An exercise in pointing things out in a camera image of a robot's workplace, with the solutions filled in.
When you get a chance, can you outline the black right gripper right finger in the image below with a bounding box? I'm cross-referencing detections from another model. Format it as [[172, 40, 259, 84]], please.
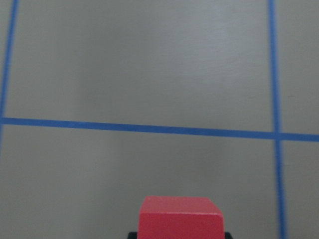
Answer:
[[224, 232, 233, 239]]

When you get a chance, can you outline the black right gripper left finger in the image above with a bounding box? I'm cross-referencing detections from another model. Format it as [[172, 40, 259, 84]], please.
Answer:
[[127, 232, 138, 239]]

